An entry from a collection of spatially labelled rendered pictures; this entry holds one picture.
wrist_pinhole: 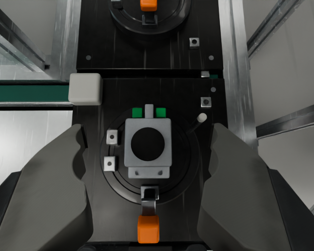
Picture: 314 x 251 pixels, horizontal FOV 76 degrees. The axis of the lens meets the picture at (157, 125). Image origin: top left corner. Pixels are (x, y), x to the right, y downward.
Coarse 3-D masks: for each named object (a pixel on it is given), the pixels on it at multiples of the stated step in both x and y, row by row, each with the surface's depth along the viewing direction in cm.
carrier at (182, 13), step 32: (96, 0) 35; (128, 0) 33; (160, 0) 33; (192, 0) 35; (96, 32) 34; (128, 32) 33; (160, 32) 32; (192, 32) 34; (96, 64) 32; (128, 64) 33; (160, 64) 33; (192, 64) 33
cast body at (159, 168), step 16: (128, 128) 19; (144, 128) 18; (160, 128) 19; (128, 144) 19; (144, 144) 18; (160, 144) 18; (128, 160) 18; (144, 160) 17; (160, 160) 18; (128, 176) 21; (144, 176) 21; (160, 176) 21
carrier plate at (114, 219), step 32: (128, 96) 32; (160, 96) 32; (192, 96) 32; (224, 96) 32; (96, 128) 30; (96, 160) 30; (96, 192) 29; (192, 192) 29; (96, 224) 28; (128, 224) 28; (160, 224) 28; (192, 224) 28
